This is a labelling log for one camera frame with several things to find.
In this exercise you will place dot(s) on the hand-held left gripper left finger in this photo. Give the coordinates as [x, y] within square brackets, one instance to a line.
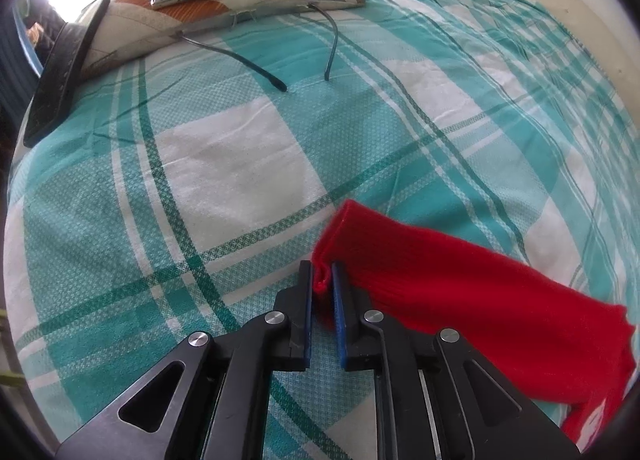
[308, 330]

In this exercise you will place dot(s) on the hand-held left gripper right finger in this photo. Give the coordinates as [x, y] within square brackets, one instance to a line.
[340, 320]

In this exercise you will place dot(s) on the red knit sweater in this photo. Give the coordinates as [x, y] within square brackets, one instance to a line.
[450, 290]

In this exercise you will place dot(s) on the teal plaid bed sheet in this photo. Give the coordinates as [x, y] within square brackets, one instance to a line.
[225, 175]

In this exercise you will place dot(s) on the thin-framed eyeglasses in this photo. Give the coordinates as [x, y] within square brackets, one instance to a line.
[280, 86]

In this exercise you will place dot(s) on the cream padded headboard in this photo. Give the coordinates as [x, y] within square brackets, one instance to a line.
[575, 5]

